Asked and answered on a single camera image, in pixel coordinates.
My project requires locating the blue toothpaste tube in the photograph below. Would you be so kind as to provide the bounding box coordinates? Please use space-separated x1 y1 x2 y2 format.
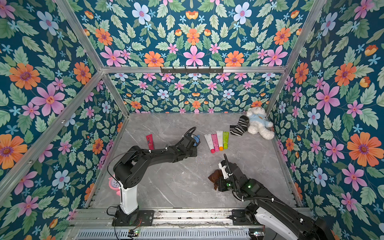
194 135 201 147

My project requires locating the brown cloth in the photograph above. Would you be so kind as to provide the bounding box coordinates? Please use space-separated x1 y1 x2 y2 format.
208 170 223 191

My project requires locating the white tube red cap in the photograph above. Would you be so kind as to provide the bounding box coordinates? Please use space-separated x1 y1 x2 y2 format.
205 134 216 154

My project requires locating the pink Curaprox toothpaste tube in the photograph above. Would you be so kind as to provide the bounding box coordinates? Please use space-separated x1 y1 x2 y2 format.
211 134 220 152

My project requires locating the red Curaprox toothpaste tube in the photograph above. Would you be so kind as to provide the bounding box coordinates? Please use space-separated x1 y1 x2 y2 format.
146 134 155 150

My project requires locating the green Curaprox toothpaste tube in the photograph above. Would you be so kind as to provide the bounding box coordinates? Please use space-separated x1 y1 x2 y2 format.
223 132 229 150

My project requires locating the white tube orange cap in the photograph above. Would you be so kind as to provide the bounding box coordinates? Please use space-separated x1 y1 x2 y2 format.
217 131 224 151

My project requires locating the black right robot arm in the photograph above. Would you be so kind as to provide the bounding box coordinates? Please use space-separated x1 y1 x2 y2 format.
217 160 335 240

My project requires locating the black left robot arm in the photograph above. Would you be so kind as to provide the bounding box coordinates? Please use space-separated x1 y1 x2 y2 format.
113 134 199 216

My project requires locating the striped black white sock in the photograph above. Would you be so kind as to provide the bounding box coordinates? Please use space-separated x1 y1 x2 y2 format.
230 116 250 136

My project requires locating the white teddy bear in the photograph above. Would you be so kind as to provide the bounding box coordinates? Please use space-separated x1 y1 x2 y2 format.
246 107 275 140

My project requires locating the pink round object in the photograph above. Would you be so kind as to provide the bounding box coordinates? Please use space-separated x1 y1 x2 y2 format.
109 175 121 196

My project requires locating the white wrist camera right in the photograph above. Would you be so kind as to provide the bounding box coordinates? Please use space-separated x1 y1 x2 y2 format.
219 161 229 180

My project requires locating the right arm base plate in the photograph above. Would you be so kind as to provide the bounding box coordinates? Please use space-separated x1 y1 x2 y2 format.
227 209 258 226

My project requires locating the black hook rail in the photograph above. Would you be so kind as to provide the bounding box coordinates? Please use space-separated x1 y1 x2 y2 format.
160 67 224 74

